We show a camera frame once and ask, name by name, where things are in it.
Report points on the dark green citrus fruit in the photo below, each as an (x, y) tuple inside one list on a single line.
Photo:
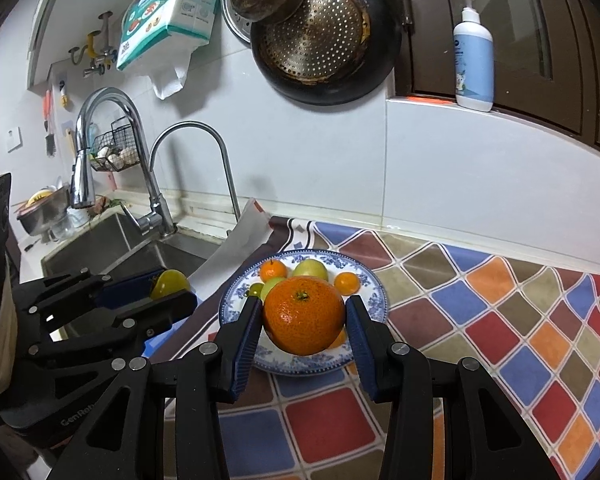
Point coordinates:
[(255, 289)]

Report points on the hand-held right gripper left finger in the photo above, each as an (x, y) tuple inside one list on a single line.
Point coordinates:
[(245, 350)]

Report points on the steel bowl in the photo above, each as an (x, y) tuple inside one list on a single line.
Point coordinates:
[(40, 217)]

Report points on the teal paper towel pack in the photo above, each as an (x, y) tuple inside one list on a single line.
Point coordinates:
[(180, 10)]

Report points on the yellow-green fruit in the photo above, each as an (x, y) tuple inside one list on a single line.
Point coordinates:
[(172, 282), (310, 270), (274, 286)]

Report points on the colourful diamond patterned tablecloth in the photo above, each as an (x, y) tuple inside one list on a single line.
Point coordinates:
[(480, 335)]

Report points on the black perforated frying pan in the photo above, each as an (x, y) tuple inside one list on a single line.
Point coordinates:
[(310, 45)]

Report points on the white plastic bag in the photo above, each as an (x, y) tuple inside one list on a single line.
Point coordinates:
[(170, 85)]

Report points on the stainless steel sink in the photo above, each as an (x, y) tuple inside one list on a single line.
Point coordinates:
[(130, 255)]

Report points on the pile of garlic bulbs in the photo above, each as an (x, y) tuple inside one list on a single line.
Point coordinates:
[(115, 157)]

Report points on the white paper sheet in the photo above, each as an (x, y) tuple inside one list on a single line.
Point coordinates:
[(230, 255)]

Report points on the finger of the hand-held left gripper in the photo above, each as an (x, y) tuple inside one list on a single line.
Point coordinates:
[(130, 330), (125, 290)]

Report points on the dark brown window frame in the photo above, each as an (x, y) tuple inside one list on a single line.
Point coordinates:
[(570, 60)]

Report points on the blue white pump bottle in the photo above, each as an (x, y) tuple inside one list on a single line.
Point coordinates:
[(475, 60)]

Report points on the small tangerine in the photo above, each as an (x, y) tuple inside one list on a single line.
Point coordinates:
[(271, 270), (346, 282)]

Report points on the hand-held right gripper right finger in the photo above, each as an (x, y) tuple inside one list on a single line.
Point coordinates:
[(362, 355)]

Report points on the brass wall tap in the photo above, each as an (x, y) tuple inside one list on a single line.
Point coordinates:
[(97, 62)]

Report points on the thin gooseneck faucet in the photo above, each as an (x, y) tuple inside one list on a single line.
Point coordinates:
[(225, 160)]

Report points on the chrome pull-down faucet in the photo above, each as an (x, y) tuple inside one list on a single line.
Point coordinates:
[(87, 180)]

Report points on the large orange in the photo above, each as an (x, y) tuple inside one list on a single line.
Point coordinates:
[(304, 315)]

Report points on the blue patterned white plate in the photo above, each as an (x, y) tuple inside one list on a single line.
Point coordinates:
[(305, 364)]

